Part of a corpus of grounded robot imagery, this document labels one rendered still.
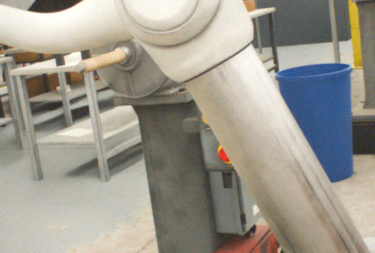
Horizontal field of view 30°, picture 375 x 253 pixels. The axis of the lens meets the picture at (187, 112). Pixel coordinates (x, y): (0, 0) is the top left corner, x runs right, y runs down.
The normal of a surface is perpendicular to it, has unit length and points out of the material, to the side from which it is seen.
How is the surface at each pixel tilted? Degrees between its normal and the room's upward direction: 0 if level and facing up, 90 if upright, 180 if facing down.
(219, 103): 98
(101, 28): 111
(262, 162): 93
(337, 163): 94
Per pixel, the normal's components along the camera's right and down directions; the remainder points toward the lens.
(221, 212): -0.44, 0.23
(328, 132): 0.11, 0.23
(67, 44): -0.07, 0.69
